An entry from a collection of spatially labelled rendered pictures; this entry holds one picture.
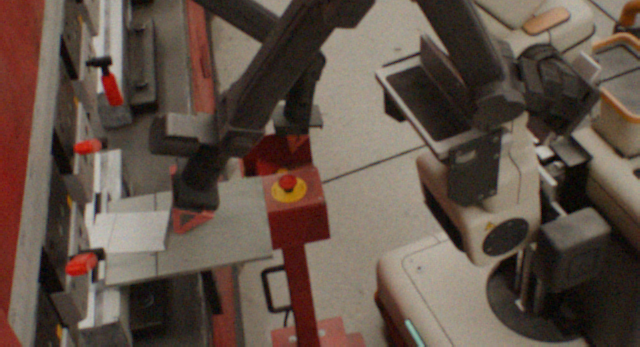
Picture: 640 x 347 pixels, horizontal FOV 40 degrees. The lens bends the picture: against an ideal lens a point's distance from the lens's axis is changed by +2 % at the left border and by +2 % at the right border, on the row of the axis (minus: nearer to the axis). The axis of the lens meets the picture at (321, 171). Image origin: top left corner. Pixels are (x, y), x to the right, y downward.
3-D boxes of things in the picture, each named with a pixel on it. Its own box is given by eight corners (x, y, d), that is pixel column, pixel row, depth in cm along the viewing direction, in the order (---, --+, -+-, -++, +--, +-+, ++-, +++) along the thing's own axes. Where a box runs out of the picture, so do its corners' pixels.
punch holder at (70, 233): (87, 330, 110) (46, 245, 98) (16, 343, 109) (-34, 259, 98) (91, 238, 120) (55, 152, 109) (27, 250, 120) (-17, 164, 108)
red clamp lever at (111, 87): (126, 106, 143) (110, 59, 136) (100, 110, 143) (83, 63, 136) (126, 99, 144) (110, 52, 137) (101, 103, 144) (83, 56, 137)
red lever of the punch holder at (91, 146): (93, 139, 113) (107, 136, 122) (60, 145, 113) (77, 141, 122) (96, 153, 113) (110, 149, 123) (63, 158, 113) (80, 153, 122)
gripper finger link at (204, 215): (158, 239, 139) (178, 200, 133) (156, 206, 144) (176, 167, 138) (199, 246, 142) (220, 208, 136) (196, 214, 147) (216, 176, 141)
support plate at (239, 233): (273, 258, 139) (272, 254, 138) (106, 289, 138) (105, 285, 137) (262, 179, 151) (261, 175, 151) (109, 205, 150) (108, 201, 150)
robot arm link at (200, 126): (256, 146, 125) (250, 94, 129) (181, 137, 119) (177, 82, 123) (222, 179, 134) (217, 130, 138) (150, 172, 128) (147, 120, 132)
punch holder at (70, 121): (93, 212, 124) (57, 126, 112) (30, 222, 123) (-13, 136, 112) (96, 140, 134) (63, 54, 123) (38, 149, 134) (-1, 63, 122)
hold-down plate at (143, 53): (159, 110, 184) (156, 99, 182) (133, 114, 184) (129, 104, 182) (155, 27, 205) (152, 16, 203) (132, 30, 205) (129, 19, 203)
